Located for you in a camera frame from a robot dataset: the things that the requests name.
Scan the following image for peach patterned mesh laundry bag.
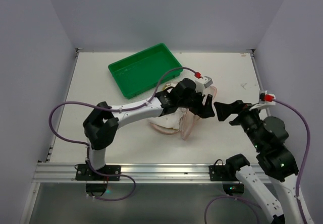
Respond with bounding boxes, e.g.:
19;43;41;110
149;82;217;140

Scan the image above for white bra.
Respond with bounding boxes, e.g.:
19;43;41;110
148;108;186;130

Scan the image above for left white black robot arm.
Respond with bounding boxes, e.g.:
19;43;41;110
83;76;216;171

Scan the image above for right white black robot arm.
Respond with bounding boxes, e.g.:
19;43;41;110
209;93;314;223

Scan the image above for green plastic tray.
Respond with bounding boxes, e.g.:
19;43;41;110
108;43;182;99

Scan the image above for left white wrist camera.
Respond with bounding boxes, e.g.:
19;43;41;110
195;76;213;92

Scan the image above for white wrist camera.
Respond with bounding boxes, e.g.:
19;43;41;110
252;90;276;110
195;76;213;92

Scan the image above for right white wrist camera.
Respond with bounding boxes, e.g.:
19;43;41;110
252;90;276;110

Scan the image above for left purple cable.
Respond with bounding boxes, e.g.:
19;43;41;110
48;67;202;200

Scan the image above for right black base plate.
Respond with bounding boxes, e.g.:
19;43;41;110
208;159;237;182

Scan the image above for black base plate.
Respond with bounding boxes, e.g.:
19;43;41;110
208;159;237;182
74;164;121;181

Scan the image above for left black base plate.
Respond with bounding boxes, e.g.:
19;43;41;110
74;164;121;181

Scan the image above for aluminium mounting rail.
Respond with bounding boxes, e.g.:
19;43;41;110
32;162;212;184

